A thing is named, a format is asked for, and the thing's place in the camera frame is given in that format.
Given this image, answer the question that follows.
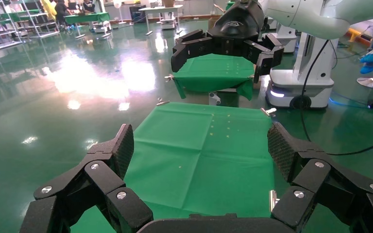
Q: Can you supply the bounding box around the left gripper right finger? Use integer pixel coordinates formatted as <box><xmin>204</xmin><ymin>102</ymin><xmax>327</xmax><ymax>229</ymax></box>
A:
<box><xmin>267</xmin><ymin>121</ymin><xmax>373</xmax><ymax>233</ymax></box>

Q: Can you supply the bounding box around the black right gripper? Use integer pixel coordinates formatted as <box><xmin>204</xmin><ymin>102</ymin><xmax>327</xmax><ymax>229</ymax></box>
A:
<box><xmin>170</xmin><ymin>0</ymin><xmax>285</xmax><ymax>84</ymax></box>

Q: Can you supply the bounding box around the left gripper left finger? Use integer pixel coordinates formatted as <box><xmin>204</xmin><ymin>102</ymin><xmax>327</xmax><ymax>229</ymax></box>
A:
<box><xmin>19</xmin><ymin>123</ymin><xmax>155</xmax><ymax>233</ymax></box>

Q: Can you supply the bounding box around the neighbouring green cloth table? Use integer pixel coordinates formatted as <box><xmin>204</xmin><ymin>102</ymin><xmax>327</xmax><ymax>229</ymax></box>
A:
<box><xmin>164</xmin><ymin>53</ymin><xmax>255</xmax><ymax>106</ymax></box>

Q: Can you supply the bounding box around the small white mobile robot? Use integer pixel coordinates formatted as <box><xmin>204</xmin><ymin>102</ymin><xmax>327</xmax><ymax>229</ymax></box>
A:
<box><xmin>160</xmin><ymin>13</ymin><xmax>177</xmax><ymax>30</ymax></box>

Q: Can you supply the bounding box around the white folding table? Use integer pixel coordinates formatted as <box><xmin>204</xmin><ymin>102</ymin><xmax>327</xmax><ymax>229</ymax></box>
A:
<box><xmin>138</xmin><ymin>4</ymin><xmax>184</xmax><ymax>36</ymax></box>

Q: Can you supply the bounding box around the neighbouring white wheeled robot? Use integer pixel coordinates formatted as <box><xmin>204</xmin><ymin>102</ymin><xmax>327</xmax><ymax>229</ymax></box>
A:
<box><xmin>265</xmin><ymin>32</ymin><xmax>339</xmax><ymax>110</ymax></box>

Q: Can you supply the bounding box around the green table cloth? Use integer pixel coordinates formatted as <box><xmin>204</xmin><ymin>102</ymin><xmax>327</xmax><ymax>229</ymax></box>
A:
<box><xmin>70</xmin><ymin>102</ymin><xmax>279</xmax><ymax>233</ymax></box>

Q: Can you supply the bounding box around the long green covered table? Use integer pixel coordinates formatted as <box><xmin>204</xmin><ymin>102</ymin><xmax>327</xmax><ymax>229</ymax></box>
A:
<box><xmin>63</xmin><ymin>12</ymin><xmax>111</xmax><ymax>34</ymax></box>

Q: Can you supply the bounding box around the person in dark clothes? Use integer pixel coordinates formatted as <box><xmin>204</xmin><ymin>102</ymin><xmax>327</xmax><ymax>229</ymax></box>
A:
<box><xmin>55</xmin><ymin>0</ymin><xmax>73</xmax><ymax>17</ymax></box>

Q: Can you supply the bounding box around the metal shelving rack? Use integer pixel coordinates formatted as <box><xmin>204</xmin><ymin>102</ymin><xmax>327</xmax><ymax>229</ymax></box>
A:
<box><xmin>0</xmin><ymin>0</ymin><xmax>23</xmax><ymax>52</ymax></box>
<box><xmin>16</xmin><ymin>0</ymin><xmax>60</xmax><ymax>39</ymax></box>

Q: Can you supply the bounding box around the person in yellow clothes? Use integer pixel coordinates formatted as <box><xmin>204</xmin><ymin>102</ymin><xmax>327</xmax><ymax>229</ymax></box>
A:
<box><xmin>41</xmin><ymin>0</ymin><xmax>57</xmax><ymax>20</ymax></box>

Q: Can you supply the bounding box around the black floor cable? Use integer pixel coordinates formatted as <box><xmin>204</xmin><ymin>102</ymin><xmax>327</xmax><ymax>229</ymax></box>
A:
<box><xmin>300</xmin><ymin>39</ymin><xmax>373</xmax><ymax>157</ymax></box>

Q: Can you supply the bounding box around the white pedestal fan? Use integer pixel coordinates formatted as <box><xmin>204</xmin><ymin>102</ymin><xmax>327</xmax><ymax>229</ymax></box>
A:
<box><xmin>114</xmin><ymin>0</ymin><xmax>127</xmax><ymax>26</ymax></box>

